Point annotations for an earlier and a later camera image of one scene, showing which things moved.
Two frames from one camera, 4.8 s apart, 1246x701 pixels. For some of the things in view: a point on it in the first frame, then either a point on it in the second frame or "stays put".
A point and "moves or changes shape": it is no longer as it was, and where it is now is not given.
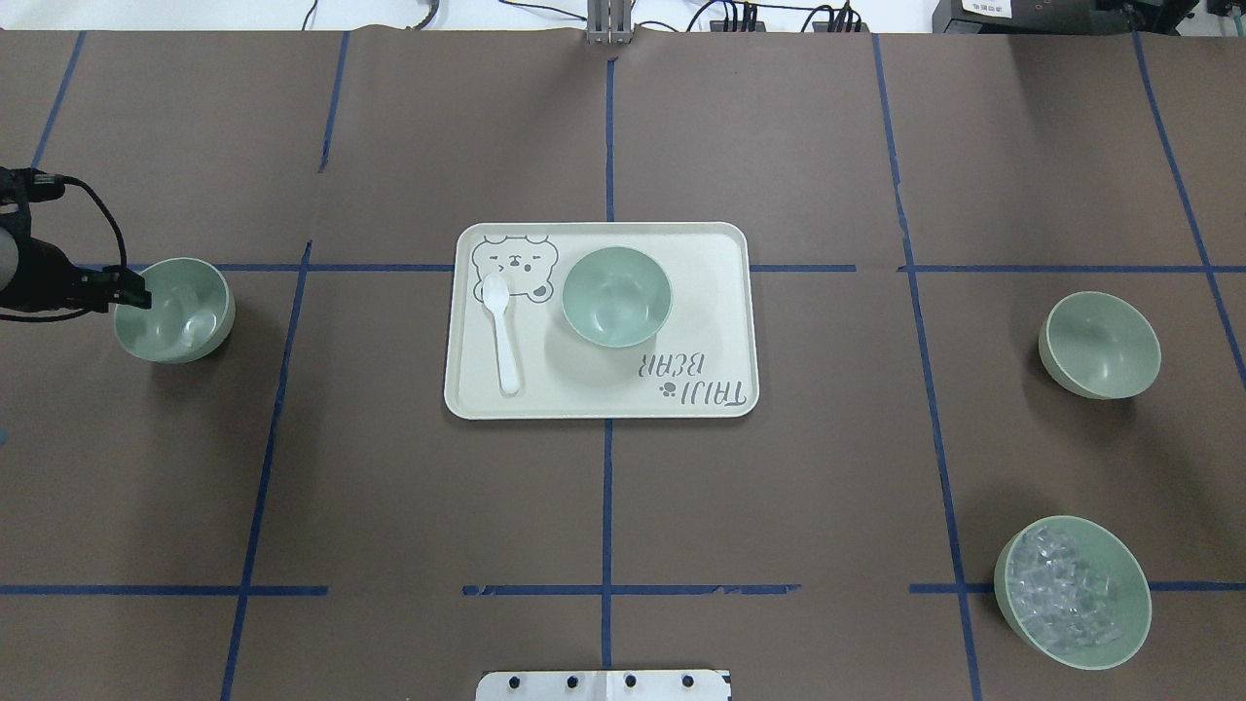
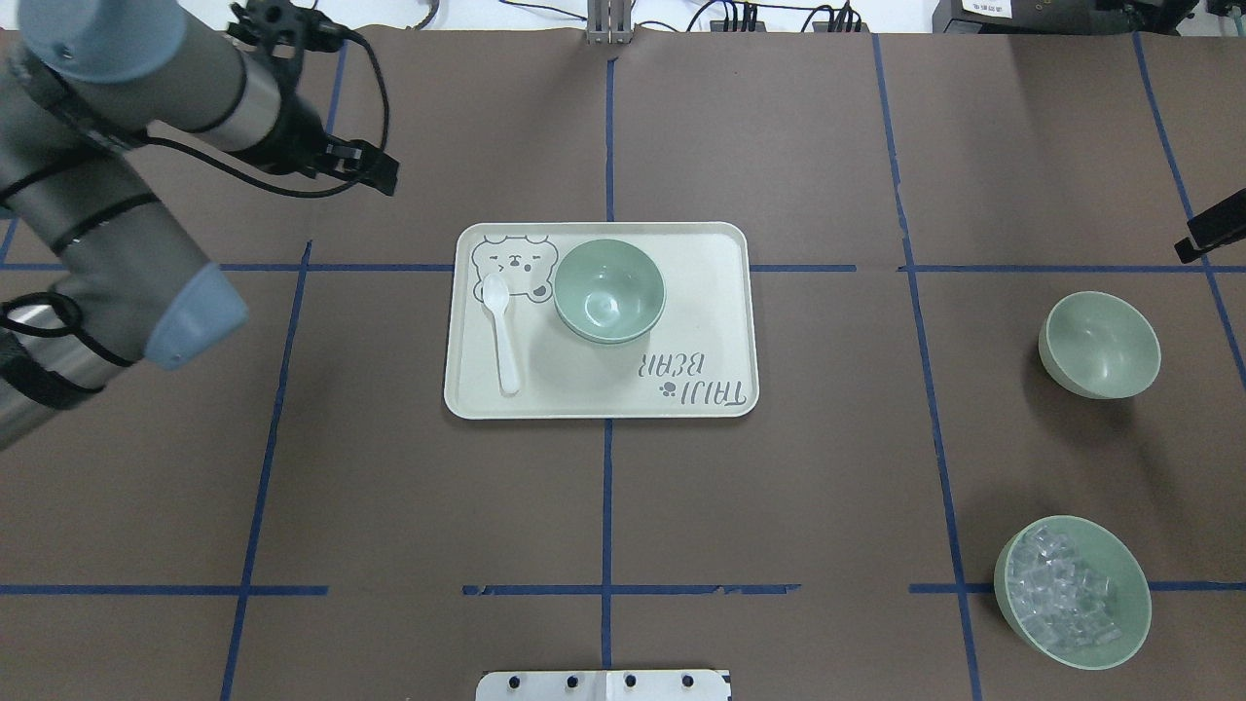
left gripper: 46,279 -> 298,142
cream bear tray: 700,364 stays put
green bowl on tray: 617,297 stays put
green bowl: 192,312 moves or changes shape
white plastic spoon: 496,293 stays put
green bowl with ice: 1074,591 stays put
